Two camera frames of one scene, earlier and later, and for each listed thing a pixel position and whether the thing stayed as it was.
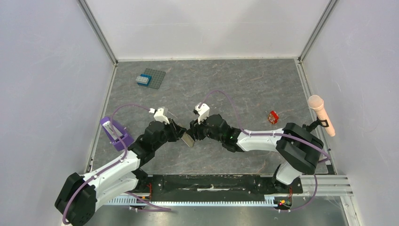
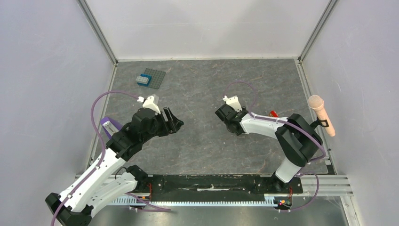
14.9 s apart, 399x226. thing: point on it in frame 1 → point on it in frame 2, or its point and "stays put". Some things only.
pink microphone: [315, 102] stays put
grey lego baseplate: [157, 77] stays put
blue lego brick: [147, 76] stays put
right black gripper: [200, 128] → [226, 115]
